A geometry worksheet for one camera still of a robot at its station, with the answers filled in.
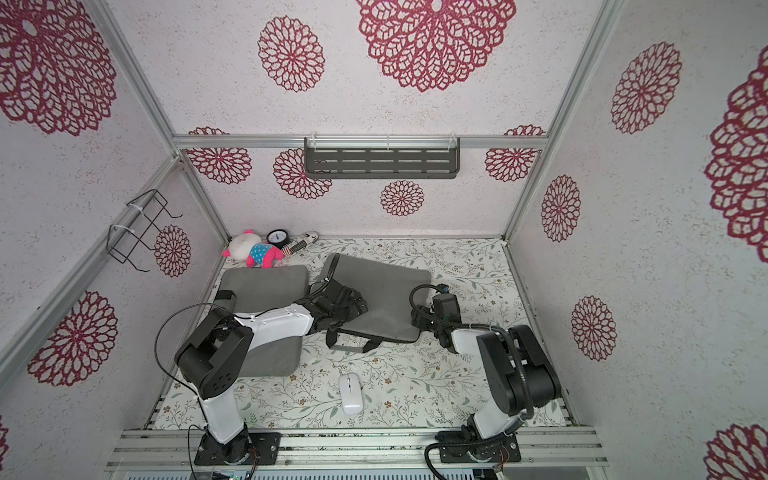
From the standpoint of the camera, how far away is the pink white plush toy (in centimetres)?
109

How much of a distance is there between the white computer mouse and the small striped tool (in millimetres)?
533

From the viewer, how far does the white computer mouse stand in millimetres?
812

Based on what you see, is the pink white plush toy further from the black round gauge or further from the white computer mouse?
the white computer mouse

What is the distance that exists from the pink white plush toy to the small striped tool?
0.02 metres

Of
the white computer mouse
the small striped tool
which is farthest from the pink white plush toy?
the white computer mouse

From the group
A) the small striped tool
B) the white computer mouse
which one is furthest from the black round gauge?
A: the white computer mouse

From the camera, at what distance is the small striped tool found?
1152mm

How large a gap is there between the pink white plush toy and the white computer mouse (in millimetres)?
515

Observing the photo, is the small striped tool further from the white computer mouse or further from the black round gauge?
the white computer mouse

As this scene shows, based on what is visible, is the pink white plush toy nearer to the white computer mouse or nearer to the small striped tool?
the small striped tool
